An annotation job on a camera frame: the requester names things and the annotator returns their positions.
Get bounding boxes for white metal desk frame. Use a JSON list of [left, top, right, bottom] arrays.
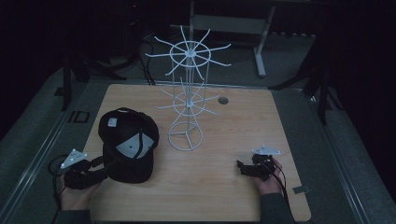
[[169, 0, 277, 78]]

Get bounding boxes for black baseball cap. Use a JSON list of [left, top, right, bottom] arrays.
[[97, 106, 161, 184]]

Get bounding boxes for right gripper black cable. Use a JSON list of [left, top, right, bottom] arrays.
[[261, 159, 298, 224]]

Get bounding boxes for grey tape strip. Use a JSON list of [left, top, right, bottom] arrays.
[[291, 185, 312, 195]]

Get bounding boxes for black floor cables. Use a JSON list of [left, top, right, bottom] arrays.
[[140, 38, 156, 86]]

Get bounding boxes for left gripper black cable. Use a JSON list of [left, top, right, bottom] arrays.
[[48, 154, 68, 224]]

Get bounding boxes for person's right hand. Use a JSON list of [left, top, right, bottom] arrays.
[[252, 158, 285, 196]]

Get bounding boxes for black square floor frame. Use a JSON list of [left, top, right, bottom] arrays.
[[67, 110, 91, 124]]

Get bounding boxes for person's left hand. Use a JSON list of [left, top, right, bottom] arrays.
[[58, 174, 103, 212]]

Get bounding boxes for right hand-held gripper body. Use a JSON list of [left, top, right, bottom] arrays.
[[246, 144, 282, 182]]

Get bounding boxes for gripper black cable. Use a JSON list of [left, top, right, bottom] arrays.
[[48, 154, 68, 224], [261, 159, 298, 224]]

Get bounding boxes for white wire display rack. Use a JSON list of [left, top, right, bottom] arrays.
[[145, 24, 233, 152]]

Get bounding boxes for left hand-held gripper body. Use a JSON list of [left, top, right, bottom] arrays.
[[60, 148, 106, 191]]

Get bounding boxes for black tripod stand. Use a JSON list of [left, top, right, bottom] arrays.
[[268, 36, 345, 126], [54, 18, 148, 112]]

